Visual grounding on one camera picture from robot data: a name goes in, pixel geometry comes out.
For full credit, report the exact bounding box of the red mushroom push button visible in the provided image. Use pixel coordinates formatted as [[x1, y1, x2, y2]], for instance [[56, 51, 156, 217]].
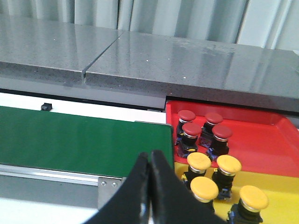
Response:
[[206, 125, 233, 161], [176, 110, 196, 138], [199, 112, 223, 148], [178, 123, 201, 158]]

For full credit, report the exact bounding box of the green conveyor belt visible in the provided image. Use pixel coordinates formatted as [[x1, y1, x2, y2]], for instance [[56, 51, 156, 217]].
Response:
[[0, 106, 173, 177]]

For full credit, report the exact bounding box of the red plastic tray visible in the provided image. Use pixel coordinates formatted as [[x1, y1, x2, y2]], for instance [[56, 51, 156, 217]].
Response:
[[166, 101, 299, 177]]

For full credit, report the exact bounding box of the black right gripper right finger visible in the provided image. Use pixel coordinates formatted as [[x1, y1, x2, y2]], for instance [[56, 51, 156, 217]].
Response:
[[149, 150, 225, 224]]

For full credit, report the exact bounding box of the yellow mushroom push button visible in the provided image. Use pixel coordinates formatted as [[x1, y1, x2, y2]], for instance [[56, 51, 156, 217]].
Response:
[[190, 176, 219, 213], [227, 185, 269, 224], [212, 155, 242, 200], [181, 152, 211, 189]]

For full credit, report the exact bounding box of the grey stone countertop shelf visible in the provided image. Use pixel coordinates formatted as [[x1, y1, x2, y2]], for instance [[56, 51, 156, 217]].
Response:
[[0, 14, 299, 113]]

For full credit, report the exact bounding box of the grey pleated curtain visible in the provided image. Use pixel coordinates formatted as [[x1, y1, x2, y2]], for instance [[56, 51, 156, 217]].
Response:
[[0, 0, 299, 50]]

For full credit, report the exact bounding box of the black sensor block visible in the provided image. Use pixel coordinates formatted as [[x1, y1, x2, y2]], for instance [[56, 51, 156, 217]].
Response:
[[41, 103, 53, 112]]

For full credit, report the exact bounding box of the steel conveyor support bracket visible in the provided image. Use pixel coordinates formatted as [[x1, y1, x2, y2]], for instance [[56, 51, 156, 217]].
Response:
[[98, 176, 124, 210]]

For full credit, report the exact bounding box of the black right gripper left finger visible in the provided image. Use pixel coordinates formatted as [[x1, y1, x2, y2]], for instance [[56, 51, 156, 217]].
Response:
[[85, 152, 150, 224]]

